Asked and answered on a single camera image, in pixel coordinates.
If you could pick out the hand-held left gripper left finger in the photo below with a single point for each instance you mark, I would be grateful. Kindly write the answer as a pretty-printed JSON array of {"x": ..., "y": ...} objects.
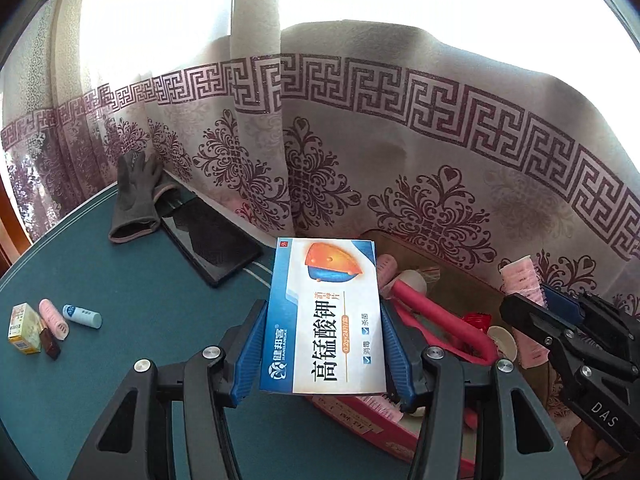
[{"x": 247, "y": 350}]

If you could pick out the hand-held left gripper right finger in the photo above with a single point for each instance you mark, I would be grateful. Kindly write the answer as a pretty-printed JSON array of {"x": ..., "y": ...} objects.
[{"x": 396, "y": 350}]

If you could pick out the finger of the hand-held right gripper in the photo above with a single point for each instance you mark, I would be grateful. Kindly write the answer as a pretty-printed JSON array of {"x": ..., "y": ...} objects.
[
  {"x": 530, "y": 320},
  {"x": 565, "y": 302}
]

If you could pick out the white round cup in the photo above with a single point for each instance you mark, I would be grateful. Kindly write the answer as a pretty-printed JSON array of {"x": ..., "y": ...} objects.
[{"x": 500, "y": 342}]

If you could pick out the pink foam curler rod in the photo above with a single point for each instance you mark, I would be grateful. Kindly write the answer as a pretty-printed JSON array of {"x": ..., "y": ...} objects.
[{"x": 440, "y": 317}]

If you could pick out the blue and white medicine box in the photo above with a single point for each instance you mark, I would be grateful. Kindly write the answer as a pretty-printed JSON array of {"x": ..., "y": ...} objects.
[{"x": 325, "y": 320}]

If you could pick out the red biscuit tin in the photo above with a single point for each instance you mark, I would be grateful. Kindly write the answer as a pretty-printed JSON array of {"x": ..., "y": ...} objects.
[{"x": 350, "y": 420}]

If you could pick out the person's right hand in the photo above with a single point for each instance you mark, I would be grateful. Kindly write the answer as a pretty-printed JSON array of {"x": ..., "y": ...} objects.
[{"x": 587, "y": 447}]

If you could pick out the black smartphone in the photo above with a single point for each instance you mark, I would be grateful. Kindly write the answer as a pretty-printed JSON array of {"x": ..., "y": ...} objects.
[{"x": 210, "y": 242}]

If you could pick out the light blue tube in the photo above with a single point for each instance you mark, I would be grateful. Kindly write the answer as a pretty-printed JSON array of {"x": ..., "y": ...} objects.
[{"x": 82, "y": 316}]

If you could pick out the grey knit glove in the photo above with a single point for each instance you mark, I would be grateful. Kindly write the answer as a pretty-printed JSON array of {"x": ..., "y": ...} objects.
[
  {"x": 132, "y": 200},
  {"x": 167, "y": 195}
]

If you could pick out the small brown block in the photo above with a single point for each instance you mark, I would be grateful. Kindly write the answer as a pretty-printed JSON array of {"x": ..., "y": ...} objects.
[{"x": 50, "y": 345}]

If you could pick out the patterned lace curtain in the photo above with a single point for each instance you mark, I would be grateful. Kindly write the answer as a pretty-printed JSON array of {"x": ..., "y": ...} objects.
[{"x": 350, "y": 135}]

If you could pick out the yellow medicine box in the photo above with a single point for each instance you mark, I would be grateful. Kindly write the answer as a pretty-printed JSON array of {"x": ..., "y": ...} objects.
[{"x": 25, "y": 327}]

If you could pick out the wooden door frame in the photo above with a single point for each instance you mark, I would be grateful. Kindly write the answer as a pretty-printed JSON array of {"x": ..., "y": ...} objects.
[{"x": 10, "y": 225}]

